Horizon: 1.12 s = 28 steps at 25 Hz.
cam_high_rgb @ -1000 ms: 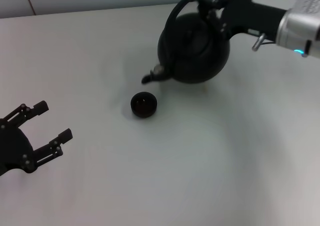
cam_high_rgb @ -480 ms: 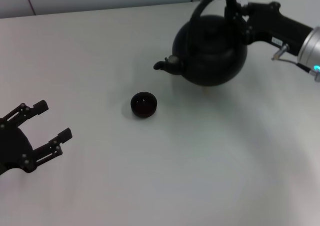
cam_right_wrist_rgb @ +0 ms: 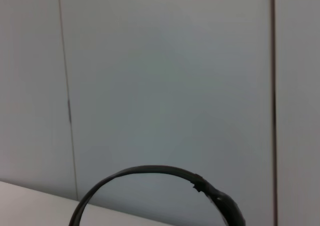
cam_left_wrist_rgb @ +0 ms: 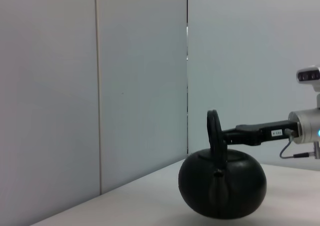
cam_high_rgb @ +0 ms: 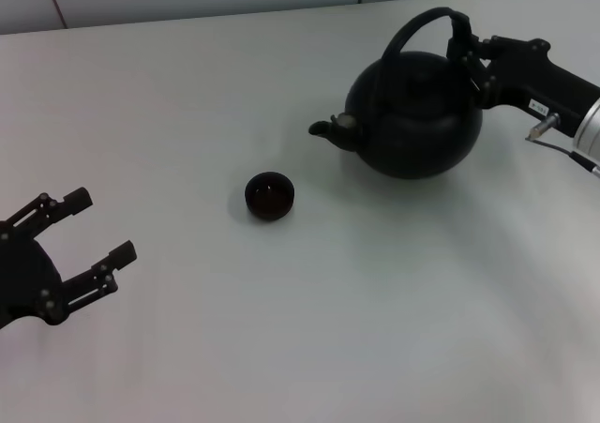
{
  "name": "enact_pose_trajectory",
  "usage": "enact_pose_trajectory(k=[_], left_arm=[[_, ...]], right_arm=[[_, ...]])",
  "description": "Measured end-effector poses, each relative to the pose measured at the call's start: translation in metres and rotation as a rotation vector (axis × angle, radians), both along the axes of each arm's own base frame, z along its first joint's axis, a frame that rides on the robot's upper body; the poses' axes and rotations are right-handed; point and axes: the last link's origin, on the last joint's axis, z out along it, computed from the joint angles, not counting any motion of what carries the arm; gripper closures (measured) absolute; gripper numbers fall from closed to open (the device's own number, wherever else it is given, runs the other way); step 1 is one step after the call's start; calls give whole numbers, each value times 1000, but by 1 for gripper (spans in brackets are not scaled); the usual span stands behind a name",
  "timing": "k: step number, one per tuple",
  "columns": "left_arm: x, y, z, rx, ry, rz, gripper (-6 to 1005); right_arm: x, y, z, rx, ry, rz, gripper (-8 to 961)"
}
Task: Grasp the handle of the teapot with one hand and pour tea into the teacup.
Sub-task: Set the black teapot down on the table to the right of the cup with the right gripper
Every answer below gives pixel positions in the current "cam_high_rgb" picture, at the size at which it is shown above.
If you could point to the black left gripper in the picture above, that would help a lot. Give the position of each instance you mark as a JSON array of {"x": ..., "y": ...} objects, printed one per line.
[{"x": 28, "y": 282}]

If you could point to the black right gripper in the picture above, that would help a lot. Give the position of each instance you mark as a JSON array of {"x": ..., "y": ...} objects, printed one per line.
[{"x": 534, "y": 76}]

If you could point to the black round teapot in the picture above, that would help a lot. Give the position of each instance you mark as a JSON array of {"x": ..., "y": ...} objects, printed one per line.
[{"x": 417, "y": 127}]

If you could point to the small black teacup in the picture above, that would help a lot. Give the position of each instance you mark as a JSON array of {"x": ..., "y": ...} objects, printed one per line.
[{"x": 269, "y": 198}]

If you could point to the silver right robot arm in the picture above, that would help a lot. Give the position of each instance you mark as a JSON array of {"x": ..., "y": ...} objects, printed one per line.
[{"x": 590, "y": 132}]

